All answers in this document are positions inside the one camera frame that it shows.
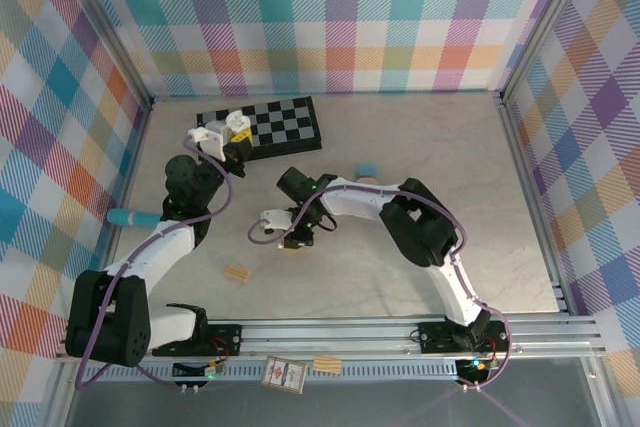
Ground black grey chessboard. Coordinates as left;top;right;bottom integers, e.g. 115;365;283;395
194;95;324;163

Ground teal tube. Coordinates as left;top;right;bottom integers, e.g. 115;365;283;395
106;207;164;228

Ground ridged wooden block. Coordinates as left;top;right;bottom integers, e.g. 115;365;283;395
222;265;253;286
312;355;343;374

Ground playing card box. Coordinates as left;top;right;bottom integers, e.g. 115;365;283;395
259;354;309;393

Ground small controller board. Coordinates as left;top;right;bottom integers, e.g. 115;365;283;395
172;359;225;381
455;356;496;378

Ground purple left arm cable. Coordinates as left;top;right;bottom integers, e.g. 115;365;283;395
74;139;236;393

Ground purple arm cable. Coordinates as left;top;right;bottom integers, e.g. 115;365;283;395
74;139;236;393
247;181;514;391

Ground aluminium side rail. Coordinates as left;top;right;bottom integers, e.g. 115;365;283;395
497;99;574;316
47;101;154;427

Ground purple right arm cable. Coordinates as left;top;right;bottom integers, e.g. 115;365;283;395
247;181;514;391

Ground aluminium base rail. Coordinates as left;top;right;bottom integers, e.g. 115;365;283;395
52;315;609;363

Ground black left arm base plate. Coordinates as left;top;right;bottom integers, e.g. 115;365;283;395
151;322;245;357

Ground slotted metal cable duct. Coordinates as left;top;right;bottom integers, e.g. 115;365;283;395
79;364;461;383

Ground aluminium frame post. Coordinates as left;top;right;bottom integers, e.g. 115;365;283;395
52;0;156;113
497;0;599;108

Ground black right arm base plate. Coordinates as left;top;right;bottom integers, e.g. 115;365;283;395
416;320;511;354

